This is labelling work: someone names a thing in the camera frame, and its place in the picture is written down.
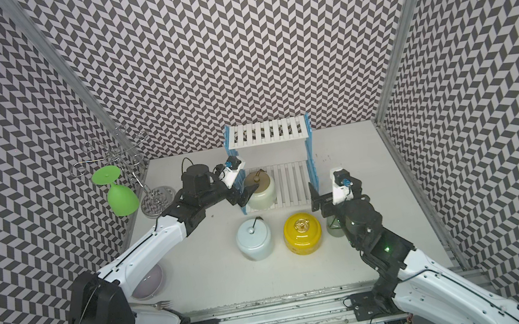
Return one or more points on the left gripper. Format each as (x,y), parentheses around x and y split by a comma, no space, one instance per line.
(244,196)

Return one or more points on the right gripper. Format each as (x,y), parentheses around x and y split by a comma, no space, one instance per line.
(326,201)

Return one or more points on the cream canister brown lid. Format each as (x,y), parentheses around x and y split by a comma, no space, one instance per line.
(264,197)

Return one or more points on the yellow tea canister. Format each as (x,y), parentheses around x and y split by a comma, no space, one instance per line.
(302,233)

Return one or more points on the green tea canister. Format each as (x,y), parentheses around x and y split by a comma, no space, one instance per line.
(334,227)

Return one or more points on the light blue tea canister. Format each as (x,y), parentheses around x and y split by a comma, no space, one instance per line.
(254,239)

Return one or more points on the blue white slatted shelf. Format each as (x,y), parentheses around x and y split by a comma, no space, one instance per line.
(283,149)

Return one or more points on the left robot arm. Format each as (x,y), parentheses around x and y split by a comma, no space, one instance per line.
(104,297)

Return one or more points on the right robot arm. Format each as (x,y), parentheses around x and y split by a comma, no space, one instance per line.
(409,280)

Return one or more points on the green plastic wine glass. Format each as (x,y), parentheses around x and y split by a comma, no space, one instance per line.
(122,200)

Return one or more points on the lilac bowl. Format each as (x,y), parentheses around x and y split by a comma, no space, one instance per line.
(150,285)

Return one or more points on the metal fork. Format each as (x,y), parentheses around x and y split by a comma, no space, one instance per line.
(159,305)

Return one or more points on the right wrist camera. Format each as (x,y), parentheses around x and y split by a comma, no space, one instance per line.
(341,179)

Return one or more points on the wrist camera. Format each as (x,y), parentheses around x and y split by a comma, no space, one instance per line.
(230,170)
(341,179)

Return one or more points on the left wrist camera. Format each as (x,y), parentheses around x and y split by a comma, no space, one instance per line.
(230,170)

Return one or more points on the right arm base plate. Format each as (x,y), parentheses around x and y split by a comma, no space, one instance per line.
(367,305)

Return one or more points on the aluminium front rail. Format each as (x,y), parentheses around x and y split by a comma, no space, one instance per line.
(323,306)

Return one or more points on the chrome wire glass rack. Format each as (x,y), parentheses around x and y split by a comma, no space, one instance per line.
(134,165)

